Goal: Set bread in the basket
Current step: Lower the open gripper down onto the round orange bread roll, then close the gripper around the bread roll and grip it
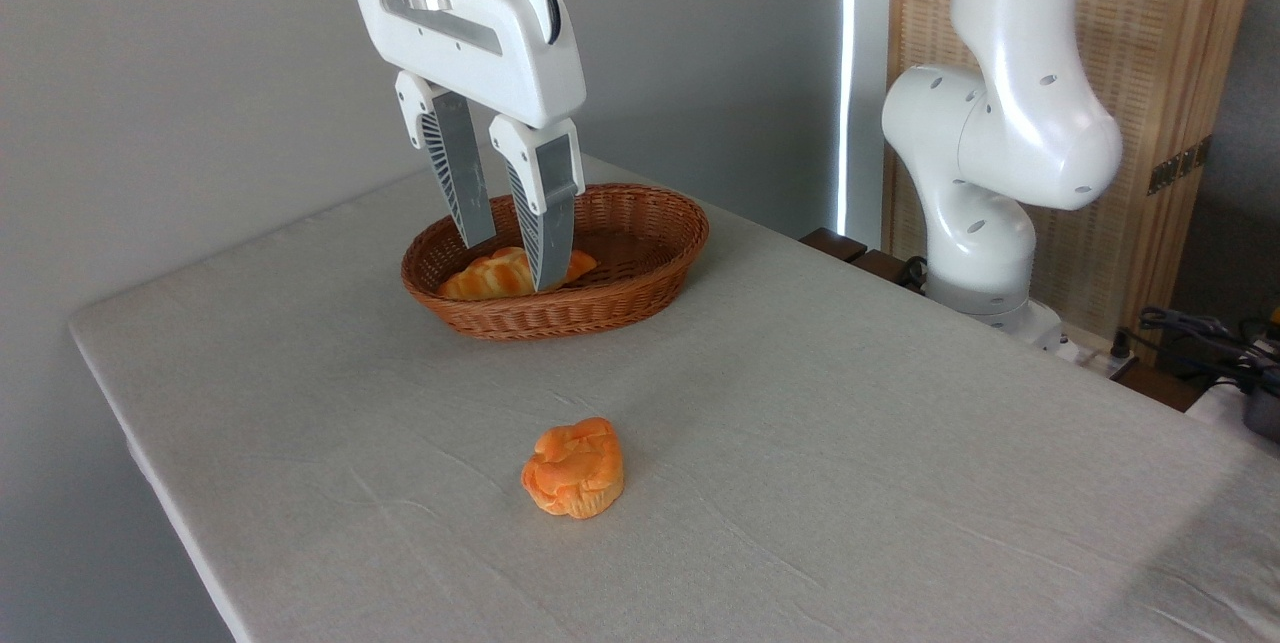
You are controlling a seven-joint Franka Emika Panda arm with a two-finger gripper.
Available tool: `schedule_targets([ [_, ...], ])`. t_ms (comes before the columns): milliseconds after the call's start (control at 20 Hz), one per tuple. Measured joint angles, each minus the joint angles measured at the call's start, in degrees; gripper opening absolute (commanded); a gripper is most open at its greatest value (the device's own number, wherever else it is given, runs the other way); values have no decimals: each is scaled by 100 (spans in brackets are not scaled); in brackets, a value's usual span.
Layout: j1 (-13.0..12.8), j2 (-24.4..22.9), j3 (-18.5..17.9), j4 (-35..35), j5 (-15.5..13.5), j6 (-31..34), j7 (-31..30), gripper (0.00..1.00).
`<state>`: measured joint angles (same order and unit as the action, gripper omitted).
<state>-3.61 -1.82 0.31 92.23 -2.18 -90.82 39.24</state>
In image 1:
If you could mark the brown wicker oval basket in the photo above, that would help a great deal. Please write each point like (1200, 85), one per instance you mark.
(600, 308)

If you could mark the dark brown wooden block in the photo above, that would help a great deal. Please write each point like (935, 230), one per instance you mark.
(835, 244)

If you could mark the orange muffin-shaped bread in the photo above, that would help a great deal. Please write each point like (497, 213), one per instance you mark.
(575, 473)

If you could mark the black screen hinge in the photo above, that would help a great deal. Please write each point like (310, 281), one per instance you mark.
(1178, 166)

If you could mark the gripper finger white and grey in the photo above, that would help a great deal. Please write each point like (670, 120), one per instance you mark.
(550, 193)
(455, 163)

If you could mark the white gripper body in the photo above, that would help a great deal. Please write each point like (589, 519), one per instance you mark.
(500, 53)

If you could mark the long golden bread roll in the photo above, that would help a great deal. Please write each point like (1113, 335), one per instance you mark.
(490, 278)

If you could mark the grey tablecloth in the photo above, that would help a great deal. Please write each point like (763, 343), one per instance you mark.
(800, 473)

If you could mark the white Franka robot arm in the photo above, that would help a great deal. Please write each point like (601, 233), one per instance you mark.
(1020, 123)

